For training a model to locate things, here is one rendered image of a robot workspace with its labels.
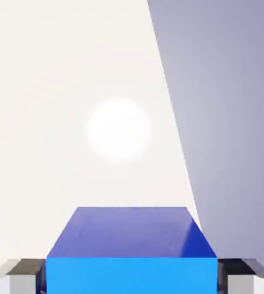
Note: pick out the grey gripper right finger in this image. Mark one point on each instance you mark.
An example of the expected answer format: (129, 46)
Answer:
(239, 275)

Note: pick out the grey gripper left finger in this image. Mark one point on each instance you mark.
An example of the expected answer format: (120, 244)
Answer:
(23, 275)

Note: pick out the small blue cube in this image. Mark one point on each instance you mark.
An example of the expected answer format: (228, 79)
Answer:
(131, 252)

